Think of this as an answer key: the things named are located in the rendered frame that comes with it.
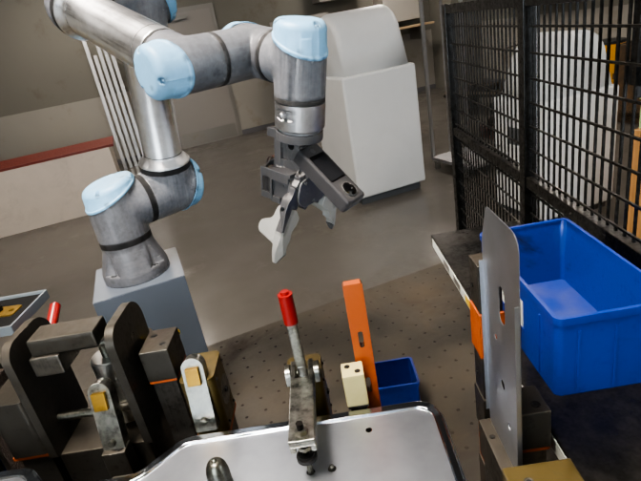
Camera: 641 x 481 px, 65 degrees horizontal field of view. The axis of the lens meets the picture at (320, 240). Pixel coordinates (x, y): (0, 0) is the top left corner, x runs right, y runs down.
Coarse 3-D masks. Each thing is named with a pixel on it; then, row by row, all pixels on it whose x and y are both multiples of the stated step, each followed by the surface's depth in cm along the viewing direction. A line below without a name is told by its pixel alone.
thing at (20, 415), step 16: (0, 400) 84; (16, 400) 83; (0, 416) 83; (16, 416) 83; (0, 432) 85; (16, 432) 85; (32, 432) 85; (16, 448) 86; (32, 448) 86; (32, 464) 89; (48, 464) 89; (48, 480) 91; (64, 480) 91
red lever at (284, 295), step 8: (280, 296) 74; (288, 296) 73; (280, 304) 74; (288, 304) 74; (288, 312) 74; (296, 312) 75; (288, 320) 75; (296, 320) 75; (288, 328) 76; (296, 328) 76; (296, 336) 76; (296, 344) 77; (296, 352) 78; (296, 360) 78; (304, 360) 78; (304, 368) 79
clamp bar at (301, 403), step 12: (312, 360) 81; (312, 372) 78; (300, 384) 76; (312, 384) 75; (300, 396) 73; (312, 396) 73; (300, 408) 71; (312, 408) 70; (300, 420) 69; (312, 420) 68; (288, 432) 67; (300, 432) 66; (312, 432) 66; (288, 444) 65; (300, 444) 65; (312, 444) 65; (300, 456) 68; (312, 456) 67
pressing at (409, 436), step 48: (240, 432) 78; (336, 432) 75; (384, 432) 74; (432, 432) 72; (0, 480) 78; (144, 480) 73; (192, 480) 72; (240, 480) 70; (288, 480) 69; (336, 480) 67; (384, 480) 66; (432, 480) 65
